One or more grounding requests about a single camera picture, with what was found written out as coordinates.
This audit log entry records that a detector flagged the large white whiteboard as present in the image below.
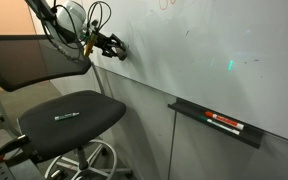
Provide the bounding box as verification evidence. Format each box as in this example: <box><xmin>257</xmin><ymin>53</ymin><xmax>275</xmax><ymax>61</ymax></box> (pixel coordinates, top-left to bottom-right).
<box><xmin>91</xmin><ymin>0</ymin><xmax>288</xmax><ymax>139</ymax></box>

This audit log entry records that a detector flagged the green marker on chair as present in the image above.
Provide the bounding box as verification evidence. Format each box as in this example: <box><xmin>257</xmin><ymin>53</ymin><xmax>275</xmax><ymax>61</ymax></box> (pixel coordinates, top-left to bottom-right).
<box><xmin>54</xmin><ymin>112</ymin><xmax>80</xmax><ymax>121</ymax></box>

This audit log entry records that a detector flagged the green whiteboard marker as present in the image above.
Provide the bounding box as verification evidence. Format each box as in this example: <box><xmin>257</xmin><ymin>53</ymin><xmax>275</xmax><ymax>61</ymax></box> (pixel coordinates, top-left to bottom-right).
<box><xmin>199</xmin><ymin>116</ymin><xmax>240</xmax><ymax>135</ymax></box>

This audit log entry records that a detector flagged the red whiteboard marker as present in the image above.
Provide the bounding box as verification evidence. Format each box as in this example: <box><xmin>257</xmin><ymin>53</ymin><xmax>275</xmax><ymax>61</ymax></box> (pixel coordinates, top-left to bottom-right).
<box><xmin>205</xmin><ymin>111</ymin><xmax>244</xmax><ymax>130</ymax></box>

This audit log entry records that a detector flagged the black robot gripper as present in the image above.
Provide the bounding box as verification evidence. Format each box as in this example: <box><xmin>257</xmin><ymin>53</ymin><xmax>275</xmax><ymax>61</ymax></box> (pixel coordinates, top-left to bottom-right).
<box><xmin>93</xmin><ymin>32</ymin><xmax>126</xmax><ymax>58</ymax></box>

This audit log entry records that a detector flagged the black whiteboard duster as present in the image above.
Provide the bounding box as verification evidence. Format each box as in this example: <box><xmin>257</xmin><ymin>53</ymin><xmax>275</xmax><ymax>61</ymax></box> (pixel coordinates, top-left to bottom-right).
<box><xmin>116</xmin><ymin>44</ymin><xmax>127</xmax><ymax>61</ymax></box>

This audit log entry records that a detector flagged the black mesh office chair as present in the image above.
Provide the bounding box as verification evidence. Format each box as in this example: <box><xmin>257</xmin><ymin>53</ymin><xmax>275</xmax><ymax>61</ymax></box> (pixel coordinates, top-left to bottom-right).
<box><xmin>0</xmin><ymin>35</ymin><xmax>132</xmax><ymax>180</ymax></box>

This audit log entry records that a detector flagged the black marker tray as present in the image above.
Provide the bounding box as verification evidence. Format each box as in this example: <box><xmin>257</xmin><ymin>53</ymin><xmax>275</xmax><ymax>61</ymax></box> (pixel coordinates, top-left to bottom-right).
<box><xmin>168</xmin><ymin>98</ymin><xmax>264</xmax><ymax>149</ymax></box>

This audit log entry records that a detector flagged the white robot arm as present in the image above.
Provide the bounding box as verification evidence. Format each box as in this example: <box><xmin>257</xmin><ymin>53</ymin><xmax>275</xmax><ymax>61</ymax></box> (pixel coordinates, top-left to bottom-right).
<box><xmin>25</xmin><ymin>0</ymin><xmax>127</xmax><ymax>61</ymax></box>

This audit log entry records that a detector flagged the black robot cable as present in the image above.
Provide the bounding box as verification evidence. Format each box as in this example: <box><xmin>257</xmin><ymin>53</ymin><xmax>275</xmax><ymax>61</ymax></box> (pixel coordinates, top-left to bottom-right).
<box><xmin>86</xmin><ymin>0</ymin><xmax>112</xmax><ymax>34</ymax></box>

